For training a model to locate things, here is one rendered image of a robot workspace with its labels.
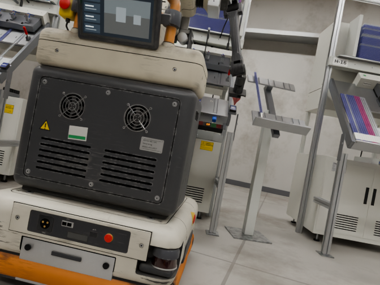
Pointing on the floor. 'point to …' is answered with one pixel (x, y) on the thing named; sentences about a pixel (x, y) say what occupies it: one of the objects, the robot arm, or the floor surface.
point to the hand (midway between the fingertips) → (234, 103)
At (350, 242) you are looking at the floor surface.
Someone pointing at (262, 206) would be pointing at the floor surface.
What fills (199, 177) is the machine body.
